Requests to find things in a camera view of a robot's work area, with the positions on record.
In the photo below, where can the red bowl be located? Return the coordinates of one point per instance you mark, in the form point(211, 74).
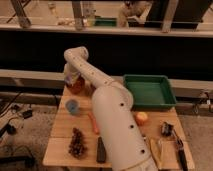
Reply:
point(77, 87)

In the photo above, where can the small black clip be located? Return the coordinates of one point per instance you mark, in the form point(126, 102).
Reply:
point(166, 129)

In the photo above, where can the wooden table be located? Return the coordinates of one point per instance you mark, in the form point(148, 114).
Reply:
point(60, 137)

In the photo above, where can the green plastic tray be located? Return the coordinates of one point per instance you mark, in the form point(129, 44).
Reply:
point(150, 91)

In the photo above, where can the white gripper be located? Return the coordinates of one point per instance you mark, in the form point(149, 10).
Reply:
point(70, 71)

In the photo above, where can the blue plastic cup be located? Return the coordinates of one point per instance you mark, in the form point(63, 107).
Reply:
point(72, 106)

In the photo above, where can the black remote control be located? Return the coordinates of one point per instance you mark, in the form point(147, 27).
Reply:
point(101, 152)

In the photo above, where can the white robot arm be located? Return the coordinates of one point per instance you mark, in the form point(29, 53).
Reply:
point(111, 106)

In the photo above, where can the red chili pepper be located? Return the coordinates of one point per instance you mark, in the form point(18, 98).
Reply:
point(94, 124)

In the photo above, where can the bunch of dark grapes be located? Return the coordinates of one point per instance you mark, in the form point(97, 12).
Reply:
point(77, 146)

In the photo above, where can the apple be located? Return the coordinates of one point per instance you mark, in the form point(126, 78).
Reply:
point(141, 118)

